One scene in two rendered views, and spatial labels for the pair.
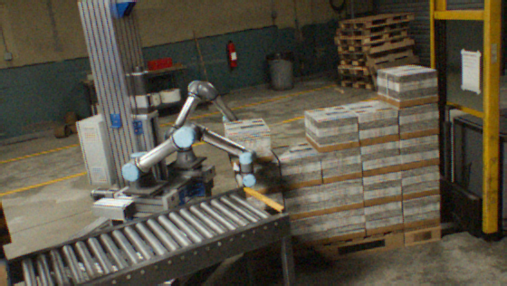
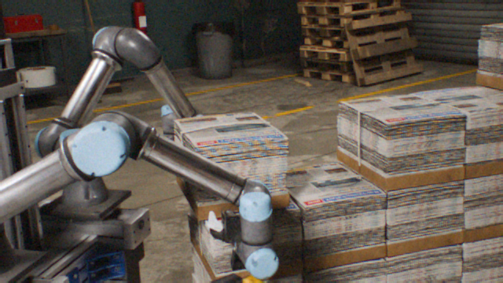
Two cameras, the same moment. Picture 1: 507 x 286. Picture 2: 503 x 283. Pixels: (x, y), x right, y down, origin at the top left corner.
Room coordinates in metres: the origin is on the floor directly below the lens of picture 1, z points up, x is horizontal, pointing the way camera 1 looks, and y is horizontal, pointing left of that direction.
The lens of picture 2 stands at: (1.37, 0.29, 1.56)
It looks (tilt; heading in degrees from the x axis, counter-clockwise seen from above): 16 degrees down; 350
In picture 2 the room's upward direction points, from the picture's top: 3 degrees counter-clockwise
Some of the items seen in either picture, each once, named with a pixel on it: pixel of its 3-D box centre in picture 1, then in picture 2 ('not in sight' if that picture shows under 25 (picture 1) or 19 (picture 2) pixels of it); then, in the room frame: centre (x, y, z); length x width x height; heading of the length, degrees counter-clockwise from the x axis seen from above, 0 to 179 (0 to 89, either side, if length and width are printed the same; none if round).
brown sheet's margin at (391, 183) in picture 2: (330, 139); (396, 163); (3.42, -0.58, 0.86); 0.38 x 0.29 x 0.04; 7
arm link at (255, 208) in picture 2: (246, 162); (256, 215); (2.80, 0.04, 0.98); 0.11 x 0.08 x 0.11; 169
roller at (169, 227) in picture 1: (175, 233); not in sight; (2.37, 0.46, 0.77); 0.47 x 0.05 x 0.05; 27
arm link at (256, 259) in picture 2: (248, 178); (258, 255); (2.78, 0.05, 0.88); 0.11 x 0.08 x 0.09; 7
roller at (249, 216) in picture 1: (240, 211); not in sight; (2.55, 0.11, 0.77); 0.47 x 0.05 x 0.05; 27
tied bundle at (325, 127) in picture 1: (330, 128); (397, 138); (3.42, -0.58, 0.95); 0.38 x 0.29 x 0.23; 7
